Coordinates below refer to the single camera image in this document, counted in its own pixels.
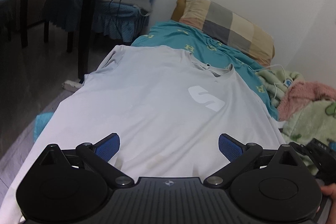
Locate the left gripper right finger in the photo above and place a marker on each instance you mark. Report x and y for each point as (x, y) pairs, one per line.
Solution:
(242, 157)

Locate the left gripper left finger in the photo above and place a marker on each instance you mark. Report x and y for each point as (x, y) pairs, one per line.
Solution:
(97, 157)

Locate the white t-shirt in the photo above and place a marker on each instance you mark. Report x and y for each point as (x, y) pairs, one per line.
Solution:
(197, 157)

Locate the person's right hand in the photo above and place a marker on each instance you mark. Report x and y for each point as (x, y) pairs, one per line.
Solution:
(330, 190)

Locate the green fleece blanket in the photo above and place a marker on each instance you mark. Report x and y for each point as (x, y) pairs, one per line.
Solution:
(316, 120)

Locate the pink fleece blanket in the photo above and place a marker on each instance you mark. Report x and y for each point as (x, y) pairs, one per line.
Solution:
(300, 94)

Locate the teal patterned bed sheet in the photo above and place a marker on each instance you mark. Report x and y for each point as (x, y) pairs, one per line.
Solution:
(210, 48)

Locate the plaid pillow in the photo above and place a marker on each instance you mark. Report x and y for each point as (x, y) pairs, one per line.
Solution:
(227, 27)

